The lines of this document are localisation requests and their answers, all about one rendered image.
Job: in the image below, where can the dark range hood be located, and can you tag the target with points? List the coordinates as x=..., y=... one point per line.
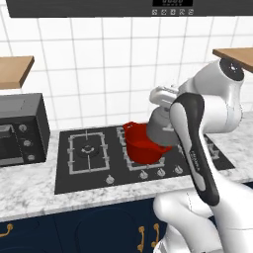
x=82, y=7

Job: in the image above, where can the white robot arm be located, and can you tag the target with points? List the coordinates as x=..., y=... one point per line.
x=217, y=108

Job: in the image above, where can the wooden wall cupboard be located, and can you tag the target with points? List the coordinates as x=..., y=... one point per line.
x=13, y=70
x=237, y=56

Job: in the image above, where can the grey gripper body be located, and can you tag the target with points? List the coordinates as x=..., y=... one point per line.
x=160, y=130

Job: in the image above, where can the silver hob knob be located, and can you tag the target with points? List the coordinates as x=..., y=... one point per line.
x=178, y=170
x=110, y=179
x=161, y=172
x=143, y=175

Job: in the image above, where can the black toaster oven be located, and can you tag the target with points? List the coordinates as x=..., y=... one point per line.
x=19, y=131

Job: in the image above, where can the red pot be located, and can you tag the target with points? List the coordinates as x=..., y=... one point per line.
x=141, y=146

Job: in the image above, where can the black hob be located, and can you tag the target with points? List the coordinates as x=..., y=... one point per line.
x=99, y=176

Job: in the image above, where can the navy cupboard door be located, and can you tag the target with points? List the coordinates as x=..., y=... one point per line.
x=154, y=214
x=29, y=235
x=102, y=227

